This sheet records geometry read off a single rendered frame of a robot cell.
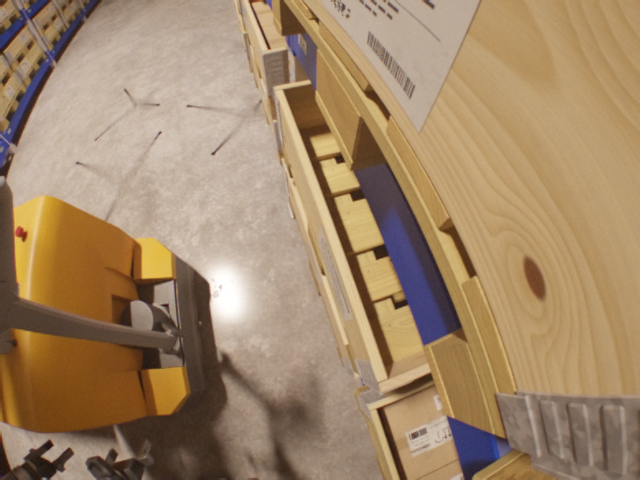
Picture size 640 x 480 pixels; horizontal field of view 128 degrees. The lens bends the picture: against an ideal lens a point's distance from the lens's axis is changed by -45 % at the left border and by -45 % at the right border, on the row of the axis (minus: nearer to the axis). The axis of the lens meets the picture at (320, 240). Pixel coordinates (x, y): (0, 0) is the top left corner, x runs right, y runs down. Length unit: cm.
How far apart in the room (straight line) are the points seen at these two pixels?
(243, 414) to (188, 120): 204
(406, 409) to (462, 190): 95
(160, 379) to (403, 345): 97
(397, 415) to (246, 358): 82
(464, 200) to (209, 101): 235
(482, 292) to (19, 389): 113
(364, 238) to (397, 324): 25
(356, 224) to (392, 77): 62
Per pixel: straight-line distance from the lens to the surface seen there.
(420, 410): 110
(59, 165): 305
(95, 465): 81
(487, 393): 24
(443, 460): 120
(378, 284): 76
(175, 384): 130
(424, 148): 20
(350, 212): 81
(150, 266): 138
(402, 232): 40
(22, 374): 108
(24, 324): 69
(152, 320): 122
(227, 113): 228
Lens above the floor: 148
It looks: 69 degrees down
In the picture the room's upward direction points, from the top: 4 degrees clockwise
